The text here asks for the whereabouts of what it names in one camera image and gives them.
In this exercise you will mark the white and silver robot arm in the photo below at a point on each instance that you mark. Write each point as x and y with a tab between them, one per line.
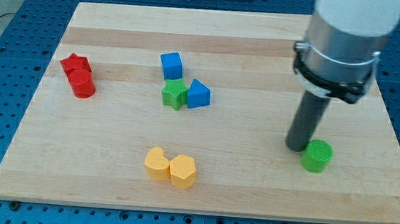
342	45

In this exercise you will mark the green star block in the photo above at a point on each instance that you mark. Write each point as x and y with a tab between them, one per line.
174	94

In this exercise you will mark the red star block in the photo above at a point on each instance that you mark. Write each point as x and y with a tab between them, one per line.
75	62

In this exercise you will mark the blue triangle block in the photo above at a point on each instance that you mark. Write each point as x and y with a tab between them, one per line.
198	94

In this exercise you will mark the light wooden board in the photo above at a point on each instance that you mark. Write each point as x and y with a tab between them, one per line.
91	151

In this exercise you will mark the blue cube block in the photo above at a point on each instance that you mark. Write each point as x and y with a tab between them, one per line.
171	66

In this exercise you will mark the yellow hexagon block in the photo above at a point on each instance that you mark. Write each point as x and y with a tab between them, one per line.
183	171

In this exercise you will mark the yellow heart block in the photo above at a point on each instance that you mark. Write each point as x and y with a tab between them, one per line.
156	164

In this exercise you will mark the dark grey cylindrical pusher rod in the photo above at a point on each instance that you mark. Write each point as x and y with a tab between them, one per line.
306	119

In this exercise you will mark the red cylinder block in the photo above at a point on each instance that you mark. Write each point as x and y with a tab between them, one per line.
81	82

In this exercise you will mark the green cylinder block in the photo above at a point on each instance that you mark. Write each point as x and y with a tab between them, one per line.
317	155

